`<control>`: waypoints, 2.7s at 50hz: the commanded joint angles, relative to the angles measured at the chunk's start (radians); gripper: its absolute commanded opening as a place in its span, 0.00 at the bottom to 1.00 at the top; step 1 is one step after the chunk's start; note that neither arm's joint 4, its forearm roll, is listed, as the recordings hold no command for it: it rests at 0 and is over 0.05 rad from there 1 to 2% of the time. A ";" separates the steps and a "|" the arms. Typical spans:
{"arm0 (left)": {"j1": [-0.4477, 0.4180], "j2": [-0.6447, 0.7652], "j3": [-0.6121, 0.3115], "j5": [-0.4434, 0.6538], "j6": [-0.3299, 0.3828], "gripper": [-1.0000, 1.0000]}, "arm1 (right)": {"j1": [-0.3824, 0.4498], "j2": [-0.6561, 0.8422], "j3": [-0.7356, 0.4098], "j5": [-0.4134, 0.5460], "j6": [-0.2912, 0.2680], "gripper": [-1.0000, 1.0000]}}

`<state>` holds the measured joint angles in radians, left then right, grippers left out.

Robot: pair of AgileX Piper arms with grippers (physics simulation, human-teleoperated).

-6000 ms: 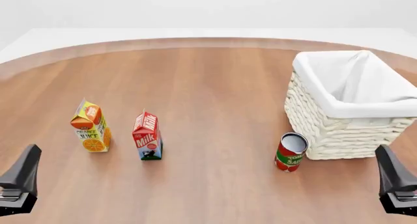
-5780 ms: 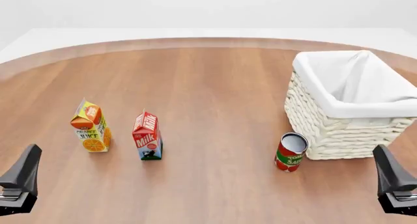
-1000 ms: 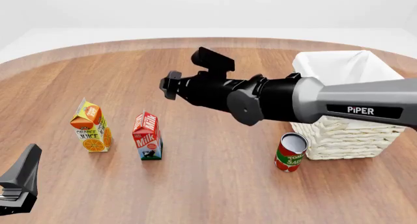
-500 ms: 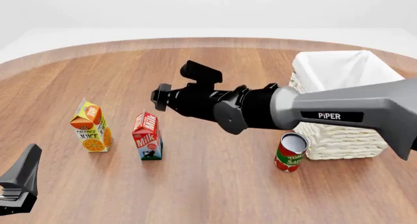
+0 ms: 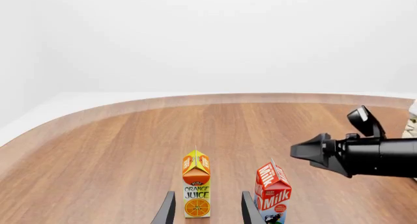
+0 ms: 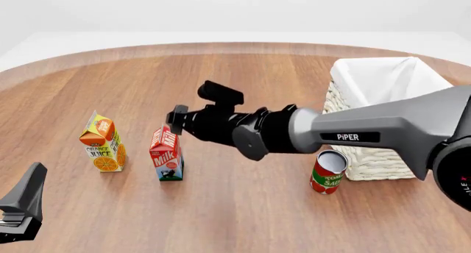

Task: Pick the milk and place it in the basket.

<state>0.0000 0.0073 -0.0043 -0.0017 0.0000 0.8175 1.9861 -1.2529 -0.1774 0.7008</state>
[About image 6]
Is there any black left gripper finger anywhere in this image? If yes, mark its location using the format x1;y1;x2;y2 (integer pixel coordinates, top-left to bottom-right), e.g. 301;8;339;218
0;162;49;218

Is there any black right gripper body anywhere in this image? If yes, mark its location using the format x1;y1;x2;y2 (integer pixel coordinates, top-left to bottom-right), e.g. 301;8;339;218
166;104;193;136

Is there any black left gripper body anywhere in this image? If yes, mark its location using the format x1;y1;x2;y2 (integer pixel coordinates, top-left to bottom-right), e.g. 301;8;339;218
0;207;43;244

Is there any red milk carton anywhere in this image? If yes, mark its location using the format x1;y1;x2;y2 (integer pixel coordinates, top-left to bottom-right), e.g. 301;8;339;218
148;123;185;182

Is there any pale wicker basket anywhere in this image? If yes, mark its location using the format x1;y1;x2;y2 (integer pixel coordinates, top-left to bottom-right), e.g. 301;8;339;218
322;56;456;182

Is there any white cloth basket liner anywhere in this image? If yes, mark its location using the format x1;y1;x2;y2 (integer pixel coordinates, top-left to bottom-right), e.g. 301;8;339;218
329;56;455;109

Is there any orange juice carton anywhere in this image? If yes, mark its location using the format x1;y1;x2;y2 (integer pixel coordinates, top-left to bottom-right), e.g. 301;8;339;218
78;110;128;174

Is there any tomato sauce tin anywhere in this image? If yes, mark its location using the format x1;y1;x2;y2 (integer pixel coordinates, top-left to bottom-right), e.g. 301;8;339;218
309;149;349;196

